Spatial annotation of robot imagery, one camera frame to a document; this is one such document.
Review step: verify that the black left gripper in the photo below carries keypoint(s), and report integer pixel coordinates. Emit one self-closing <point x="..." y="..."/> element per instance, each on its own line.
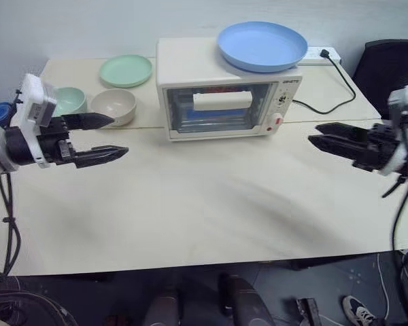
<point x="54" y="136"/>

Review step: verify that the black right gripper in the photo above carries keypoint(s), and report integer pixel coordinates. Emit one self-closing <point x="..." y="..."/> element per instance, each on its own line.
<point x="381" y="146"/>

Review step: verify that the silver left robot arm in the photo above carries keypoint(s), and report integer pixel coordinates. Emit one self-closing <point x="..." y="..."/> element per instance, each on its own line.
<point x="0" y="142"/>

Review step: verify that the cream toaster oven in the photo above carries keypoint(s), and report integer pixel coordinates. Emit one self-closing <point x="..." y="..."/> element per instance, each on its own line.
<point x="187" y="64"/>

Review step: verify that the beige plastic bowl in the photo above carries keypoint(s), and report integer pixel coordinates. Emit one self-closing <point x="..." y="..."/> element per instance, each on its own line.
<point x="117" y="105"/>

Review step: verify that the green plastic bowl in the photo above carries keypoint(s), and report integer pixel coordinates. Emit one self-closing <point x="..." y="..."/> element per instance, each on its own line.
<point x="71" y="100"/>

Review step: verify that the green plastic plate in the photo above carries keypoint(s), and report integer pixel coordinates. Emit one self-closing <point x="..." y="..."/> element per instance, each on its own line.
<point x="126" y="71"/>

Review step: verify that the black mesh office chair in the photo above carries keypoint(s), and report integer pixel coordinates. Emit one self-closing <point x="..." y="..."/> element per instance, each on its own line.
<point x="387" y="68"/>

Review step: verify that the white power strip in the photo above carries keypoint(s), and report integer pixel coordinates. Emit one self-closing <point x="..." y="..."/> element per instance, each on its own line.
<point x="313" y="54"/>

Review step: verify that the blue plastic plate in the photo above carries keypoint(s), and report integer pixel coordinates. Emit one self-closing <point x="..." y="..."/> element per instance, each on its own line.
<point x="262" y="45"/>

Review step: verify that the white and black sneaker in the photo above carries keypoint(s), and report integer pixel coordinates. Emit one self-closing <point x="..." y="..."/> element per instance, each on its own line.
<point x="358" y="310"/>

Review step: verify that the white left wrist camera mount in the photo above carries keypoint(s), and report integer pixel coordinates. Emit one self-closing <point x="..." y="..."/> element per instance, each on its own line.
<point x="34" y="102"/>

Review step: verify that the black floor bracket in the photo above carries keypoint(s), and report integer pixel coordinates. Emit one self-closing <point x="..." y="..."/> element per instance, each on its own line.
<point x="309" y="312"/>

